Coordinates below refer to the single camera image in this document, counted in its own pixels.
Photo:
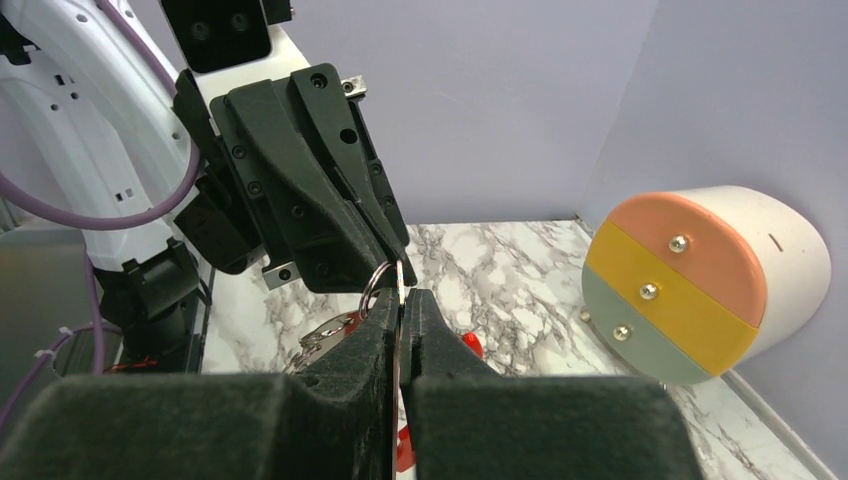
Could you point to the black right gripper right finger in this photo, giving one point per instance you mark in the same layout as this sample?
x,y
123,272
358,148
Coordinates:
x,y
576,427

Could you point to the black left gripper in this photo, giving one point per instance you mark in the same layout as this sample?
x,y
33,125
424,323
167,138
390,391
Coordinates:
x,y
290,174

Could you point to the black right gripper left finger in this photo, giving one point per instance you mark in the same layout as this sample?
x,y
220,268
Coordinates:
x,y
156,426

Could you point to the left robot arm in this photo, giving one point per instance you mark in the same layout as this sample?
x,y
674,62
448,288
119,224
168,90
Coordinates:
x,y
97,96

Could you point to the striped cylindrical drawer cabinet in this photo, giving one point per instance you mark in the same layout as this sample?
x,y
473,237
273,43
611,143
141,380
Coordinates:
x,y
684,285

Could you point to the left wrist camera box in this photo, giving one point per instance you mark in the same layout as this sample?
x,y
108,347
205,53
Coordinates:
x,y
230,43

